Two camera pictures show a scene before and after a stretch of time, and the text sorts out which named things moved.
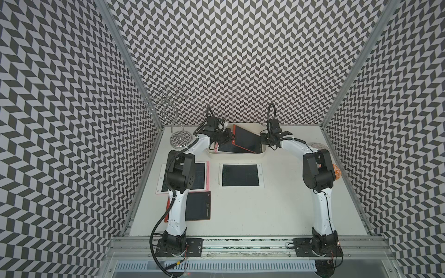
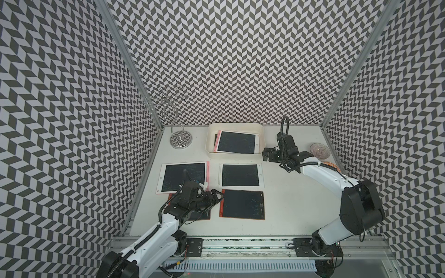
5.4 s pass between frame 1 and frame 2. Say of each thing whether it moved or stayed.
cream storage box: stayed
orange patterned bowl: stayed
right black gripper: moved
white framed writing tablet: stayed
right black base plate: stayed
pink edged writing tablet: stayed
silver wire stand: stayed
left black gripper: moved
